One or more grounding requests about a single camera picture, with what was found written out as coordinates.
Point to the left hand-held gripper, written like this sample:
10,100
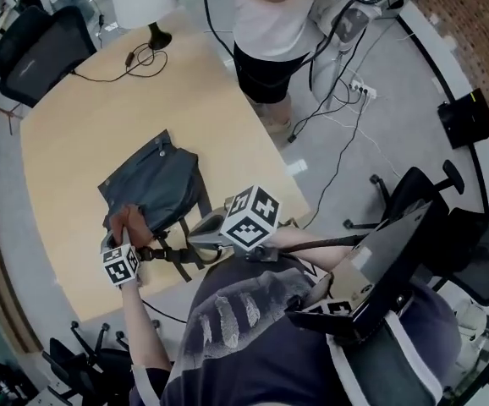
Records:
119,267

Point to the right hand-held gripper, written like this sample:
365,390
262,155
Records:
251,218

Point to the dark grey canvas bag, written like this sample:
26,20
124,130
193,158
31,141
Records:
155,184

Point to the person's left forearm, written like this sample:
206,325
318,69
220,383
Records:
139,324

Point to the person's right forearm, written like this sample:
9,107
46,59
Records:
312,254

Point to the person's dark printed shirt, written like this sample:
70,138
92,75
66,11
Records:
248,332

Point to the black mesh office chair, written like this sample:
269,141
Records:
37,57

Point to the white power strip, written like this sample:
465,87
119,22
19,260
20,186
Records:
363,88

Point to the black office chair with armrests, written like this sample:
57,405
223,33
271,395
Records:
439,210

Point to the white table lamp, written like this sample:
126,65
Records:
143,2

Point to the gray white machine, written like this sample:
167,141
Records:
346,15

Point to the black box with yellow mark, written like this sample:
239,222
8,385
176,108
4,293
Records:
466,119

